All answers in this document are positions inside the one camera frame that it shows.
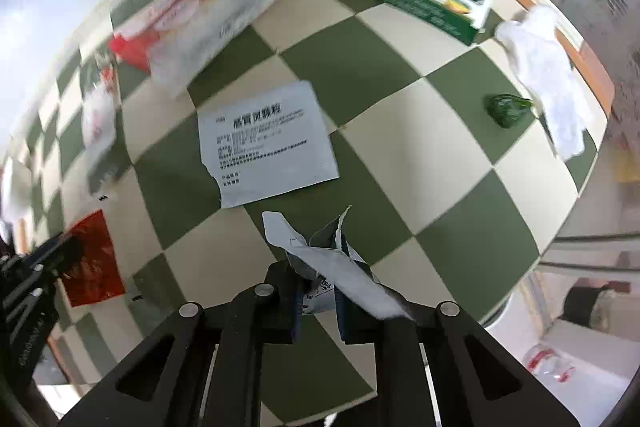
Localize green candy wrapper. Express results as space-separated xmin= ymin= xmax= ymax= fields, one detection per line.
xmin=485 ymin=94 xmax=535 ymax=128

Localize white crumpled tissue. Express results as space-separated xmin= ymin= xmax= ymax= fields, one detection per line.
xmin=495 ymin=5 xmax=591 ymax=162

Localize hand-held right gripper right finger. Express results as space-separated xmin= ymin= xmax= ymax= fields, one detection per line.
xmin=336 ymin=288 xmax=582 ymax=427

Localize grey printed sachet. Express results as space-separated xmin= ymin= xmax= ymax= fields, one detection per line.
xmin=198 ymin=80 xmax=341 ymax=209

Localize black bag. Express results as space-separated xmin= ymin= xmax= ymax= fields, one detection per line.
xmin=559 ymin=285 xmax=617 ymax=329

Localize clear plastic bag red print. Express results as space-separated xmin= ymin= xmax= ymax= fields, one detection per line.
xmin=109 ymin=0 xmax=301 ymax=98

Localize red foil wrapper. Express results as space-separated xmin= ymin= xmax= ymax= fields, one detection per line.
xmin=59 ymin=209 xmax=126 ymax=308

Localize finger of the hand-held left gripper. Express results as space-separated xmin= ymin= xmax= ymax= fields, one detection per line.
xmin=0 ymin=232 xmax=84 ymax=310

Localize torn white paper packet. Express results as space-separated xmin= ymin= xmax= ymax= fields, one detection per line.
xmin=262 ymin=206 xmax=417 ymax=322

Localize crumpled clear plastic wrapper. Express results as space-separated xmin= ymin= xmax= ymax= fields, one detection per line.
xmin=80 ymin=57 xmax=121 ymax=195

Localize green white checkered tablecloth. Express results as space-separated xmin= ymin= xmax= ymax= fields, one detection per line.
xmin=0 ymin=0 xmax=614 ymax=424

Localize green and white carton box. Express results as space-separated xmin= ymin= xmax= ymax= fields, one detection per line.
xmin=375 ymin=0 xmax=494 ymax=46

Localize clear plastic bottle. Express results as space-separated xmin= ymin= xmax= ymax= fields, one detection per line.
xmin=523 ymin=343 xmax=576 ymax=381

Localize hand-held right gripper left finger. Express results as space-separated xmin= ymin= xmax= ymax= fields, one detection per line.
xmin=59 ymin=262 xmax=307 ymax=427

